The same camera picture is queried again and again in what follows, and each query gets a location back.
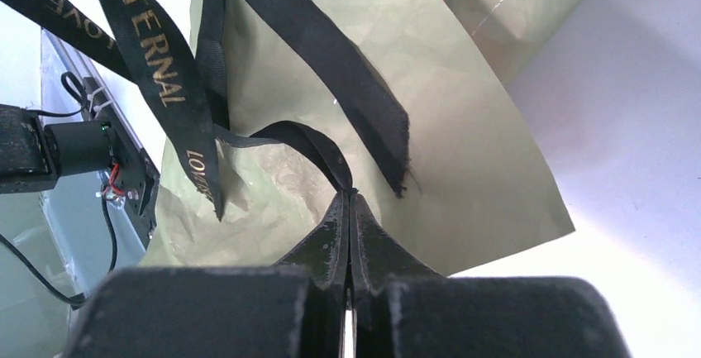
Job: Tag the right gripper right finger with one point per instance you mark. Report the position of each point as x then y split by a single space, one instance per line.
405 309

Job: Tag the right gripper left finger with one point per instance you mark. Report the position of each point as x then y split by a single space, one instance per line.
294 308

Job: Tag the orange wrapping paper sheet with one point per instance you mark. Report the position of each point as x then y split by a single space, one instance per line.
477 187

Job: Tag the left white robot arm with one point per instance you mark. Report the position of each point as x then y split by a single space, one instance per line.
35 156

